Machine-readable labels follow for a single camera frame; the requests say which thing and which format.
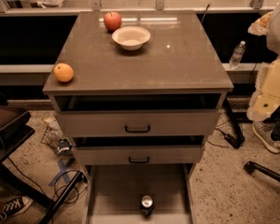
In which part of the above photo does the clear water bottle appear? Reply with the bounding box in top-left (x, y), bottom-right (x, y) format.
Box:
top-left (229, 41), bottom-right (245, 69)

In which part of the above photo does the black floor cable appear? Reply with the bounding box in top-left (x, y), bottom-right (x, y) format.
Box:
top-left (6, 156), bottom-right (89, 205)

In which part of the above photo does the blue tape cross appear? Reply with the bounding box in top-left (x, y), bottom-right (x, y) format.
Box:
top-left (49, 158), bottom-right (75, 187)

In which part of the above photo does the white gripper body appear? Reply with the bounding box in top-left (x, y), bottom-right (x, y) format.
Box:
top-left (246, 59), bottom-right (280, 121)

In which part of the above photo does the black chair leg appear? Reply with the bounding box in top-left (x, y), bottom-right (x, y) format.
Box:
top-left (244, 161), bottom-right (280, 182)

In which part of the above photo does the pepsi can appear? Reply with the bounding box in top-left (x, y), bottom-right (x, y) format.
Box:
top-left (140, 195), bottom-right (154, 217)

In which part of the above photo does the drawer with handle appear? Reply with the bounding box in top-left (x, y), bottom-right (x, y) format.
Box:
top-left (54, 93), bottom-right (222, 138)
top-left (73, 136), bottom-right (204, 165)

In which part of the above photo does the white paper bowl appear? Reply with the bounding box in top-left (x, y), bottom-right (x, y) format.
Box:
top-left (112, 26), bottom-right (150, 50)

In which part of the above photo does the grey sneaker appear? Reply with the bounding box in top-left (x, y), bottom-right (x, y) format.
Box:
top-left (252, 122), bottom-right (280, 154)

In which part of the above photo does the grey drawer cabinet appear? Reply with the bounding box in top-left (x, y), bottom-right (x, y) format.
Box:
top-left (42, 10), bottom-right (234, 224)

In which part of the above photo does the wire basket with items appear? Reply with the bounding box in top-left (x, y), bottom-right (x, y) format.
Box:
top-left (41, 117), bottom-right (72, 156)

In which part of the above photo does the top drawer with handle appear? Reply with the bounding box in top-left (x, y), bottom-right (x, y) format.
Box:
top-left (54, 93), bottom-right (222, 138)

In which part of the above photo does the open bottom drawer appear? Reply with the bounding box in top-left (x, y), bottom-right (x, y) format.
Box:
top-left (82, 164), bottom-right (196, 224)

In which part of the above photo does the orange fruit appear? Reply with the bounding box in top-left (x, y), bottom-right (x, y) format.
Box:
top-left (53, 63), bottom-right (74, 82)

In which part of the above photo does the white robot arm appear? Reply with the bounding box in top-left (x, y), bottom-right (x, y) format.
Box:
top-left (246, 2), bottom-right (280, 121)

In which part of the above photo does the black white sneaker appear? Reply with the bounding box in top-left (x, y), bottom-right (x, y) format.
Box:
top-left (0, 196), bottom-right (33, 222)

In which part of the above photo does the red apple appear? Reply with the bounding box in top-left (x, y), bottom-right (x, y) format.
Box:
top-left (104, 12), bottom-right (122, 32)

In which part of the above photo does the middle drawer with handle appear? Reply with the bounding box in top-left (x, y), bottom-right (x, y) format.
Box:
top-left (73, 136), bottom-right (204, 165)

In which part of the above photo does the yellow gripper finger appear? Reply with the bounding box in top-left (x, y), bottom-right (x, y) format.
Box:
top-left (247, 12), bottom-right (273, 36)

